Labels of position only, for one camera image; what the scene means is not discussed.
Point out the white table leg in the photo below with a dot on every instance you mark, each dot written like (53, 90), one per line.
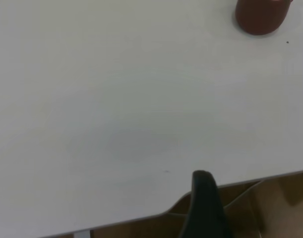
(82, 234)

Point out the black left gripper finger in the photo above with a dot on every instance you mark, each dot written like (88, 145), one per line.
(205, 210)

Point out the red ceramic mug white inside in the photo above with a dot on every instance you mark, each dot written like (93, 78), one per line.
(260, 17)

